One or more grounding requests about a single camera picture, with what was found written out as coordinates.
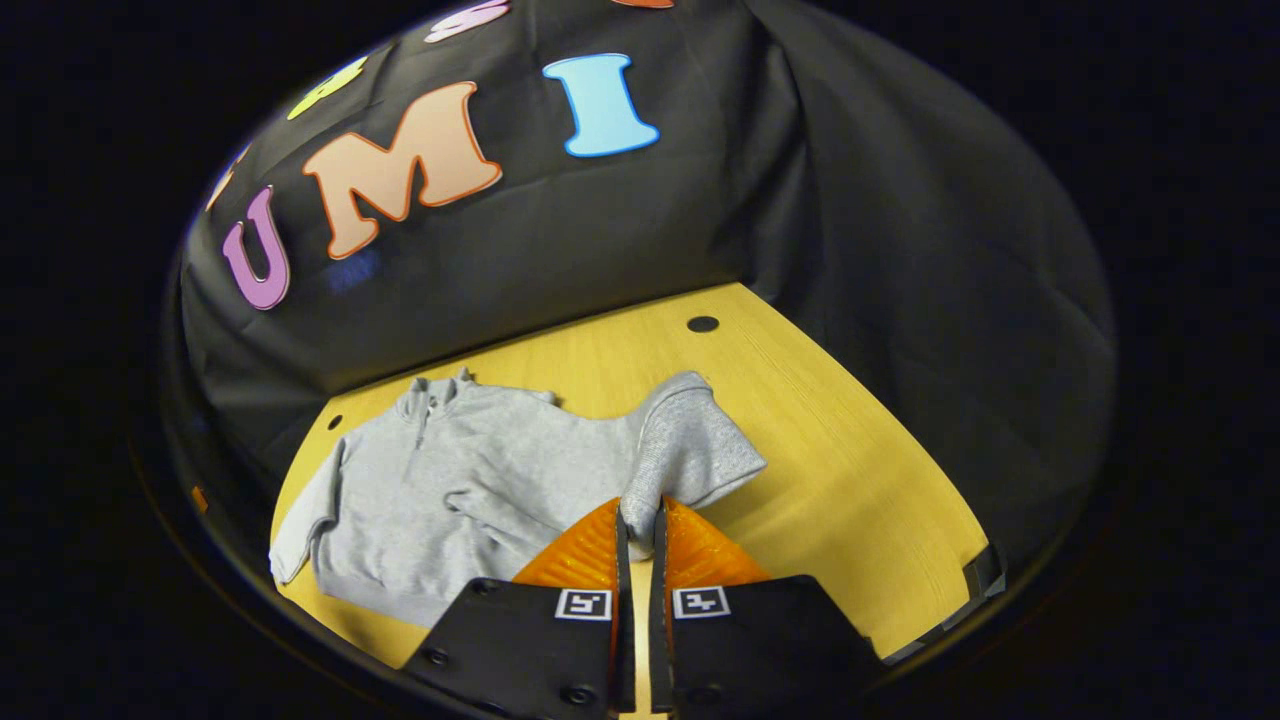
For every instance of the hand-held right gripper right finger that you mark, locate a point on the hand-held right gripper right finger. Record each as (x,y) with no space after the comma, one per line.
(660,640)

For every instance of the black backdrop cloth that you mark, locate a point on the black backdrop cloth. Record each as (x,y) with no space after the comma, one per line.
(600,230)

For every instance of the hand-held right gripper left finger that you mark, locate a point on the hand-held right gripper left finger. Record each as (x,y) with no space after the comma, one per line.
(624,630)

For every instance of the grey zip-neck sweatshirt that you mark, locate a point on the grey zip-neck sweatshirt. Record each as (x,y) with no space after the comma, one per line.
(480,480)

